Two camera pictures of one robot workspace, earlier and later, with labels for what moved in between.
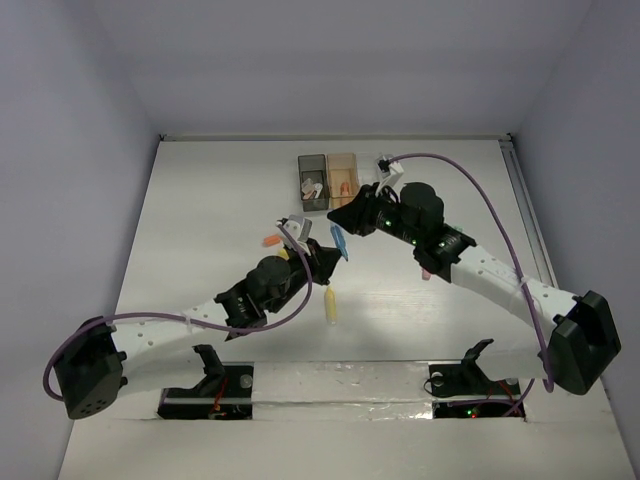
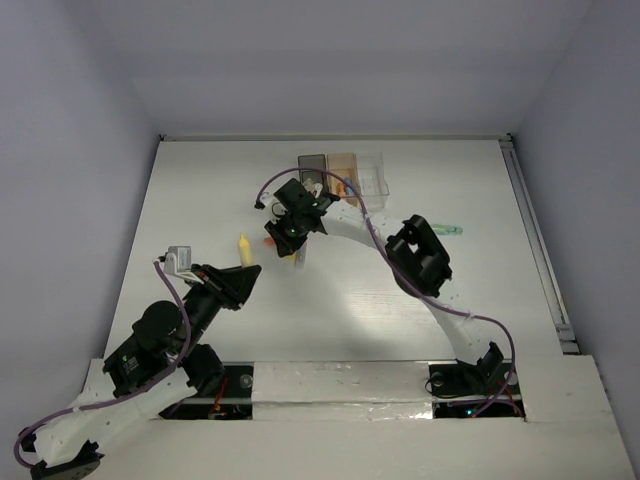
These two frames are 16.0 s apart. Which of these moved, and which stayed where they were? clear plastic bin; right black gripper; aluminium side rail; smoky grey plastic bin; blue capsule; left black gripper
Moved: left black gripper; right black gripper; blue capsule
Stayed: smoky grey plastic bin; aluminium side rail; clear plastic bin
